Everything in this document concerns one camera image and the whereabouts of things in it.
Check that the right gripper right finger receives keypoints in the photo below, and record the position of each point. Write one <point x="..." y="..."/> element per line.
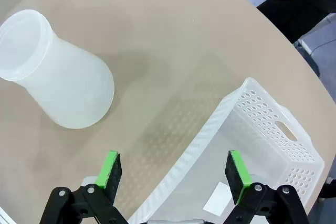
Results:
<point x="237" y="174"/>

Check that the translucent plastic conical flask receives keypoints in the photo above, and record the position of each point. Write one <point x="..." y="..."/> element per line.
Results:
<point x="73" y="90"/>

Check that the white perforated plastic basket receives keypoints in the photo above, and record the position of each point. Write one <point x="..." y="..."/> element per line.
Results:
<point x="262" y="113"/>

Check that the white paper label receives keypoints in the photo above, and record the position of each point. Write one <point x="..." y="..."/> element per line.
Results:
<point x="216" y="200"/>

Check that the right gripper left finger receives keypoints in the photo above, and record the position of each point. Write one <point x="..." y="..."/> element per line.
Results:
<point x="107" y="176"/>

